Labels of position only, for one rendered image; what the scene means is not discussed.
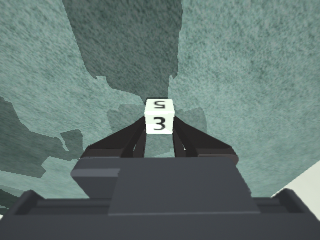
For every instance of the white cube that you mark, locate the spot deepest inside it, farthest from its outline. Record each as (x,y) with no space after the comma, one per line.
(159,115)

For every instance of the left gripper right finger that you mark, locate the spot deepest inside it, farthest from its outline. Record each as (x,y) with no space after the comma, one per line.
(198,143)

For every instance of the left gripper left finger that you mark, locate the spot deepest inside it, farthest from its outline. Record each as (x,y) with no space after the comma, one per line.
(121,143)

